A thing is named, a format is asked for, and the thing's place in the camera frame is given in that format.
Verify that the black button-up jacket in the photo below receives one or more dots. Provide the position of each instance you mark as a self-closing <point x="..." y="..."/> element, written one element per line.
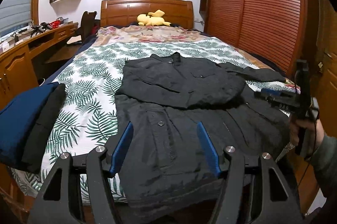
<point x="164" y="98"/>

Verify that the floral patterned blanket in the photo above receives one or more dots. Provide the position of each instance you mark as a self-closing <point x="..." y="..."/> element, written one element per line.
<point x="146" y="34"/>

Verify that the person's right hand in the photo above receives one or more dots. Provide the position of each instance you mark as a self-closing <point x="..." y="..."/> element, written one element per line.
<point x="310" y="134"/>

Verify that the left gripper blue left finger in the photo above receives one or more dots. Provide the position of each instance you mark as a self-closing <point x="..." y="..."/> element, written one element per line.
<point x="121" y="149"/>

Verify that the black tripod on desk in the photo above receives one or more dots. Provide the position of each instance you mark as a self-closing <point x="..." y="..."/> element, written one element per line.
<point x="43" y="27"/>

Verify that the wooden bed headboard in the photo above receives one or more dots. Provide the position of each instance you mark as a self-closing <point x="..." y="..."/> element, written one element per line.
<point x="124" y="12"/>

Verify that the wooden desk with drawers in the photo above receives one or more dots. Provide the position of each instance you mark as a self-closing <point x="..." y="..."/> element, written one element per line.
<point x="17" y="71"/>

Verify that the red basket on desk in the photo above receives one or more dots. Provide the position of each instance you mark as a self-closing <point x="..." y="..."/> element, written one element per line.
<point x="55" y="24"/>

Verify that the yellow plush toy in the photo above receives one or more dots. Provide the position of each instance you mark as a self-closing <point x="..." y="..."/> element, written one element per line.
<point x="152" y="19"/>

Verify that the folded navy blue garment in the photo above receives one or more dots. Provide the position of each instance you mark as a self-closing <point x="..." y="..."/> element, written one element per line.
<point x="18" y="116"/>

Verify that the folded black garment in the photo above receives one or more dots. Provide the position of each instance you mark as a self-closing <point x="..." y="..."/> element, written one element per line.
<point x="41" y="130"/>

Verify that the grey window blind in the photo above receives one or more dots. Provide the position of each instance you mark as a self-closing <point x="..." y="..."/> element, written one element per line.
<point x="15" y="14"/>

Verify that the grey right sleeve forearm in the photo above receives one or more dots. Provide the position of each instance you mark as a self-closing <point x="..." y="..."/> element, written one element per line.
<point x="324" y="164"/>

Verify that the red-brown louvered wardrobe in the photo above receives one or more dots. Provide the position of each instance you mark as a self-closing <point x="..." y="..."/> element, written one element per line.
<point x="281" y="31"/>

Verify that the wooden bedroom door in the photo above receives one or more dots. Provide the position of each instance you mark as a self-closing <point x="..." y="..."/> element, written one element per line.
<point x="326" y="57"/>

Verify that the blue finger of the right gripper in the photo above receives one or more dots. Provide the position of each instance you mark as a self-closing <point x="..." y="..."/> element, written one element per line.
<point x="265" y="92"/>

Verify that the dark wooden chair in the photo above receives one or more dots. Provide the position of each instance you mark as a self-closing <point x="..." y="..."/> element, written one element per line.
<point x="87" y="23"/>

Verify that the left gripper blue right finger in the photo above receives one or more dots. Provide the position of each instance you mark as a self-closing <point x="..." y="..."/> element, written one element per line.
<point x="209" y="150"/>

